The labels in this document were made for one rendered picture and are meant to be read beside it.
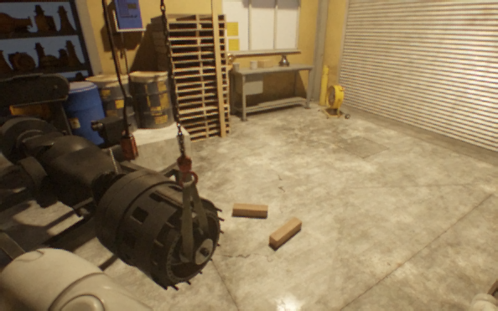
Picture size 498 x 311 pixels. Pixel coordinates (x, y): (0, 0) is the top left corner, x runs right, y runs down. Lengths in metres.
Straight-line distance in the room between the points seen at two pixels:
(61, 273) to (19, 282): 0.07
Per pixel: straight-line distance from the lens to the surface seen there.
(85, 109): 3.86
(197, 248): 1.37
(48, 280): 0.54
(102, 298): 0.44
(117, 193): 1.57
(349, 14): 7.17
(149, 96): 4.30
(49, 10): 14.11
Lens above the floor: 1.90
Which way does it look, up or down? 27 degrees down
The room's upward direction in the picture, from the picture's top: 1 degrees counter-clockwise
